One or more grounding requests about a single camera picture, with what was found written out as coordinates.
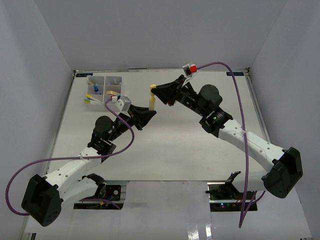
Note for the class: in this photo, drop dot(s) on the white front cover panel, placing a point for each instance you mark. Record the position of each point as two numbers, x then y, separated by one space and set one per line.
177 211

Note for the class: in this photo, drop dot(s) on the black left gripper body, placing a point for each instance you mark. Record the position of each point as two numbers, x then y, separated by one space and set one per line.
124 126

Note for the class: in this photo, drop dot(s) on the yellow highlighter body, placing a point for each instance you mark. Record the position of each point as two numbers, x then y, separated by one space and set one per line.
152 102

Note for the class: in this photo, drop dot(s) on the white left organizer box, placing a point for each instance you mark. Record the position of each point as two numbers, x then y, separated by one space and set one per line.
89 90

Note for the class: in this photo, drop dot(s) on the yellow masking tape roll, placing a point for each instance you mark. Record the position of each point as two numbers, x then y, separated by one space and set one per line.
110 92

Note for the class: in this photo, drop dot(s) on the yellow highlighter cap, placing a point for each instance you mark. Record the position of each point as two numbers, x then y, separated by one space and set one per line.
152 86

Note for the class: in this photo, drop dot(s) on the blue cap spray bottle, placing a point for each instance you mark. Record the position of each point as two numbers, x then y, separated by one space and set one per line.
96 90

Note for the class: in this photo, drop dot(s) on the white organizer box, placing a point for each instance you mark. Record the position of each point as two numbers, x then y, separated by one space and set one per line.
112 87
89 90

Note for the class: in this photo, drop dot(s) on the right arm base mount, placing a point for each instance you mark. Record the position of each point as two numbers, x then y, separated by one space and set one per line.
224 196

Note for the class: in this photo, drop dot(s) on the white marker yellow cap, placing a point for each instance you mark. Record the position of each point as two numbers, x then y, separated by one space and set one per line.
93 98

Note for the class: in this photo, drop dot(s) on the aluminium table edge rail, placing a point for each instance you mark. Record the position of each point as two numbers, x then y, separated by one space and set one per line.
260 117

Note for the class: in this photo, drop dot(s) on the white right organizer box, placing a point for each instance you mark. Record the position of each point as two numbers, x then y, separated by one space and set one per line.
112 87

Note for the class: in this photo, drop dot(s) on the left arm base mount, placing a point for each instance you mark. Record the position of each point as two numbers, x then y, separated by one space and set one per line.
99 194

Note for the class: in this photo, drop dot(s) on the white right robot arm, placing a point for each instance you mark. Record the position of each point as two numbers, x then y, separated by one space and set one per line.
283 166

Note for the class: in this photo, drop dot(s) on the black left table logo label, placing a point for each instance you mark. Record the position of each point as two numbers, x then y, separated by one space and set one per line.
83 75

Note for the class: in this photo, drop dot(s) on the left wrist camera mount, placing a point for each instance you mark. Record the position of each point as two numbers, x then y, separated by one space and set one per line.
120 103

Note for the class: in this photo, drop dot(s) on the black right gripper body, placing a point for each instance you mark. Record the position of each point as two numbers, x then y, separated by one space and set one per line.
186 96

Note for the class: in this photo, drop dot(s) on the black table logo label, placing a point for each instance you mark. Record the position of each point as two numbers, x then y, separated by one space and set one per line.
235 73
83 75

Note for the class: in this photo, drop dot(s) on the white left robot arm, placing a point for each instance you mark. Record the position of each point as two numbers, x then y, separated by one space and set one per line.
71 182

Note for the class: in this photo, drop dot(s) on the white marker orange cap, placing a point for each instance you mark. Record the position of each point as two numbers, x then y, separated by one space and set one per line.
90 101

